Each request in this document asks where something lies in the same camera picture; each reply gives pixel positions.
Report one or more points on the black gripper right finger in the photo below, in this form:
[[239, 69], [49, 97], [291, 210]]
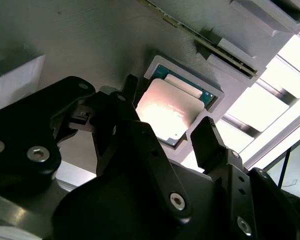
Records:
[[207, 145]]

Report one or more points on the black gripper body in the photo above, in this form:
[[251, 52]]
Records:
[[110, 207]]

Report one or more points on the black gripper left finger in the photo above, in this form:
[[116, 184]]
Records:
[[20, 125]]

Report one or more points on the silver CPU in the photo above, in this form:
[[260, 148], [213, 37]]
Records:
[[165, 107]]

